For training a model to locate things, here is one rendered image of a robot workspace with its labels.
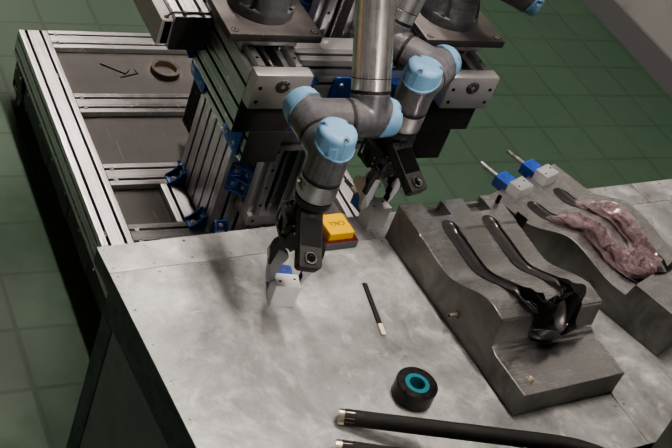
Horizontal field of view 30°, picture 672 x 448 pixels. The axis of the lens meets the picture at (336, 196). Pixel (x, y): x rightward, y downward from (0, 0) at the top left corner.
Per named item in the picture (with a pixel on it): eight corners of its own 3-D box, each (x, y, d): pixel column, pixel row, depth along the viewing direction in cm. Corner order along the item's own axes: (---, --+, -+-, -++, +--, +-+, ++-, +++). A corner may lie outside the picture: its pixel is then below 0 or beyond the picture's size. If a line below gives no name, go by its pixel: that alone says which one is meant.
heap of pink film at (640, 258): (539, 220, 275) (553, 193, 270) (581, 197, 287) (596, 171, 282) (630, 294, 264) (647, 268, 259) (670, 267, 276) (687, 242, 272)
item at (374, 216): (332, 190, 270) (340, 171, 266) (350, 187, 273) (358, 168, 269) (366, 230, 262) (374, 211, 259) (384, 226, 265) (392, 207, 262)
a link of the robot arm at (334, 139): (349, 111, 221) (368, 142, 215) (330, 159, 227) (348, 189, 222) (310, 112, 217) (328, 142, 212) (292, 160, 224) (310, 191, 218)
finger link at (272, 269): (265, 264, 239) (288, 231, 234) (270, 286, 235) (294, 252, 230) (251, 260, 238) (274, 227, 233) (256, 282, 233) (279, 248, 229)
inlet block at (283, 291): (258, 258, 245) (265, 238, 242) (282, 260, 247) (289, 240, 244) (268, 305, 236) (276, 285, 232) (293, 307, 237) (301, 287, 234)
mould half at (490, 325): (385, 236, 263) (406, 188, 255) (480, 224, 277) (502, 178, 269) (512, 416, 233) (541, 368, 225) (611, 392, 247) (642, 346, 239)
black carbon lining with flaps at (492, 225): (433, 228, 258) (449, 194, 253) (492, 221, 267) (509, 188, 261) (524, 351, 237) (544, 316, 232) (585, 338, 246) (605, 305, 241)
